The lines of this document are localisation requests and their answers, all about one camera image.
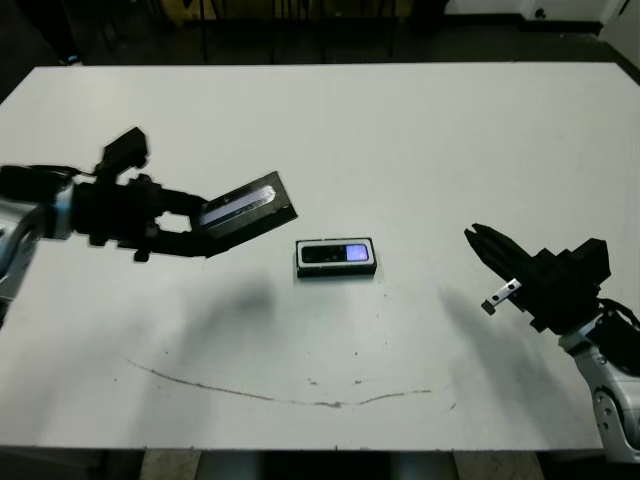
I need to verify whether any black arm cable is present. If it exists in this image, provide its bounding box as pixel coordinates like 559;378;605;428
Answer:
597;298;640;327
0;163;99;178

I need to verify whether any black box lid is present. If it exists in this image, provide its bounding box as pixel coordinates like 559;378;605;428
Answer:
198;171;301;259

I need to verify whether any yellow cardboard box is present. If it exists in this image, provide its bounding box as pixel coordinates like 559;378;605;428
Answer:
159;0;222;21

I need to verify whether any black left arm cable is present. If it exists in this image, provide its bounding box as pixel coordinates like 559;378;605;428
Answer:
0;163;99;178

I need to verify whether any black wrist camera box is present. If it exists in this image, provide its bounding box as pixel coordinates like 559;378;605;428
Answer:
574;238;613;287
94;127;151;184

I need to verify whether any black bar-shaped camera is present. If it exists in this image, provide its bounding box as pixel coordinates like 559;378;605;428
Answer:
301;243;371;265

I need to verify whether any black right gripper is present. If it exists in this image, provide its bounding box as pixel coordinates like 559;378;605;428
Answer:
463;223;601;335

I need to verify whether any black box base white inlay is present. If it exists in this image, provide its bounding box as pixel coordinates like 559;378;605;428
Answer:
293;235;379;280

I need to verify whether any white cabinet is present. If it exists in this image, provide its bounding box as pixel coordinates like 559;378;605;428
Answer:
599;0;640;45

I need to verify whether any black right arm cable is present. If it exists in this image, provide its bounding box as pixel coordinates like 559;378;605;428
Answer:
597;298;640;327

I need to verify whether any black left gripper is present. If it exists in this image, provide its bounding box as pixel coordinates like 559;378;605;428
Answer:
73;173;229;264

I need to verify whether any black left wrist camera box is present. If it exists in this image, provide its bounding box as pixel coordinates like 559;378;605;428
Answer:
94;127;151;184

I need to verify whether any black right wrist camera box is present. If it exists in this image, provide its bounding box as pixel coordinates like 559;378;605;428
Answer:
574;238;613;287

